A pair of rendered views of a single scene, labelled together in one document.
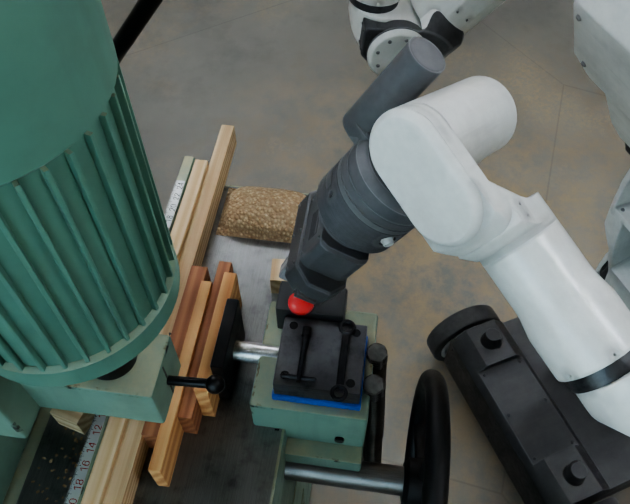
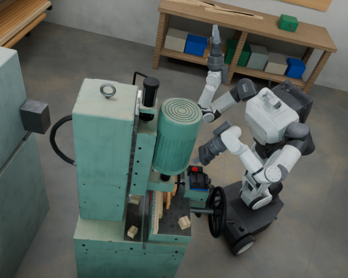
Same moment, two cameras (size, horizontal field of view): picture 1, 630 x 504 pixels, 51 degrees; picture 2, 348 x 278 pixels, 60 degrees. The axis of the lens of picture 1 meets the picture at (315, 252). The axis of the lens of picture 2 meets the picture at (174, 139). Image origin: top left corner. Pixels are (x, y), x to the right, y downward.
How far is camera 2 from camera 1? 0.97 m
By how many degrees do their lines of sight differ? 16
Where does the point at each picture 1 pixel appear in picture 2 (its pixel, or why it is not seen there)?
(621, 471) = (253, 228)
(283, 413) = (191, 192)
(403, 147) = (227, 137)
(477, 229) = (239, 149)
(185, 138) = not seen: hidden behind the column
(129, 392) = (170, 183)
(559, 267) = (250, 155)
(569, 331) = (252, 165)
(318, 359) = (199, 180)
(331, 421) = (201, 193)
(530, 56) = not seen: hidden behind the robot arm
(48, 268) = (186, 152)
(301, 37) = not seen: hidden behind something
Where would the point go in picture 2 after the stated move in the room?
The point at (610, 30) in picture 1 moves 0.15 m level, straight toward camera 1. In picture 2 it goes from (252, 117) to (248, 134)
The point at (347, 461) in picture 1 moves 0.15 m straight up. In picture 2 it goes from (203, 204) to (209, 188)
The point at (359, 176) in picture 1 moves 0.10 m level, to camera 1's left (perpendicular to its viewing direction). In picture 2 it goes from (217, 141) to (198, 141)
